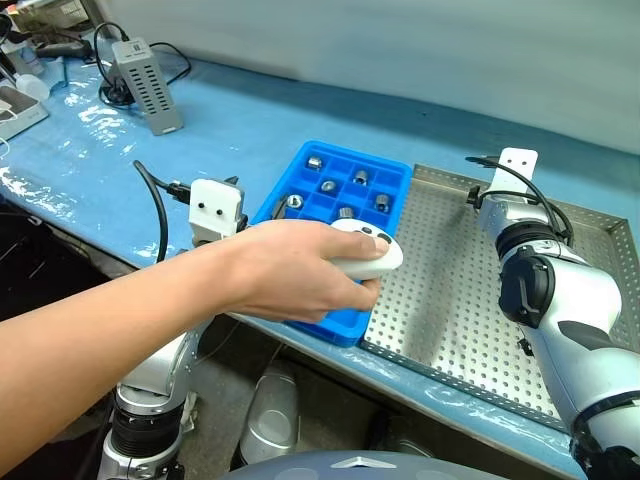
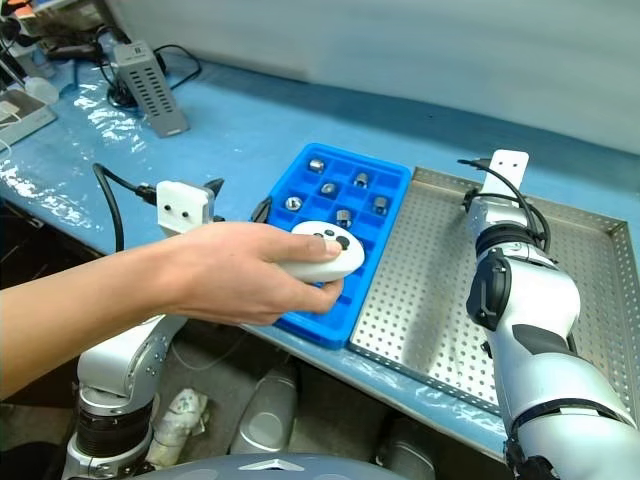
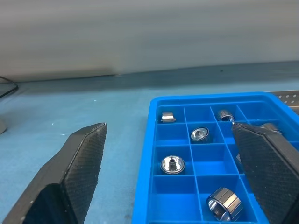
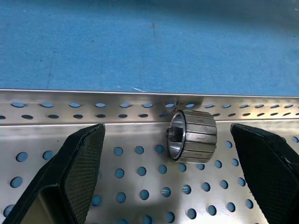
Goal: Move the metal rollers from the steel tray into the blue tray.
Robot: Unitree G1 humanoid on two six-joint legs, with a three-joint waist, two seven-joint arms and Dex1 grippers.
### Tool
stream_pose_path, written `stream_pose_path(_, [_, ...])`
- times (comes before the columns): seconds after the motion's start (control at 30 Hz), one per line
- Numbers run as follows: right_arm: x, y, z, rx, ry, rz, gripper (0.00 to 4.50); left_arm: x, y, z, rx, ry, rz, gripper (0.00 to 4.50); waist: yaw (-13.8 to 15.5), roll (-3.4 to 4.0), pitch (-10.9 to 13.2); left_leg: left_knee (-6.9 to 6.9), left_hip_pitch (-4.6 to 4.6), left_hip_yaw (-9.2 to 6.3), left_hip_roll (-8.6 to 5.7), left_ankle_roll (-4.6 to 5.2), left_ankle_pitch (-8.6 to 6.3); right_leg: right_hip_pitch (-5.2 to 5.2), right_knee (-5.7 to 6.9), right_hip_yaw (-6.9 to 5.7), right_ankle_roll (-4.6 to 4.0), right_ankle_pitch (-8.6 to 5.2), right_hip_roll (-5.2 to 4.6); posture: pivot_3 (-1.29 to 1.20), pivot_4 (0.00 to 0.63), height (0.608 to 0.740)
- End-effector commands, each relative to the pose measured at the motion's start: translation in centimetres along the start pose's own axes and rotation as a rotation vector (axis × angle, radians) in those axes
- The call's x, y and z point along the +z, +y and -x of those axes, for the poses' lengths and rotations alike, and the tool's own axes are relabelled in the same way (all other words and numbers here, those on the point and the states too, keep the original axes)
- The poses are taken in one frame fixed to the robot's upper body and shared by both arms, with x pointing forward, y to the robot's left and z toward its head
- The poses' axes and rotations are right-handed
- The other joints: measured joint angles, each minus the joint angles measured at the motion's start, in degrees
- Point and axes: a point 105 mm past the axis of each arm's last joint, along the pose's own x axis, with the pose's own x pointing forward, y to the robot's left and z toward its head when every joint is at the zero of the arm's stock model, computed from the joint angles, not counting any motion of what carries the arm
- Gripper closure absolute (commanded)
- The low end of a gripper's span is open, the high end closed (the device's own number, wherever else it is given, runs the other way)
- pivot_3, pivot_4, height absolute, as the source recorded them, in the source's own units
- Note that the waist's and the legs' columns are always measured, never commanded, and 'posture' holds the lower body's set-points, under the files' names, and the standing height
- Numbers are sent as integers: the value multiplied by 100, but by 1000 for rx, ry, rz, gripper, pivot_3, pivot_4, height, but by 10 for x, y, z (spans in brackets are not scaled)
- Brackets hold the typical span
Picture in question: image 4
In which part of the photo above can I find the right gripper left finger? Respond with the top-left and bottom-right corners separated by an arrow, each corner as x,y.
0,123 -> 106,224

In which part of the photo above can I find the perforated metal tray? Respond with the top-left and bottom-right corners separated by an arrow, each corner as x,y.
0,88 -> 299,224

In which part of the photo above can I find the silver metal rotor cylinder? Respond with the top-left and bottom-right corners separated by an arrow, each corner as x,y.
165,109 -> 218,165

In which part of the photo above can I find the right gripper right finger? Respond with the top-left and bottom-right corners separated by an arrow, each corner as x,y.
230,123 -> 299,224

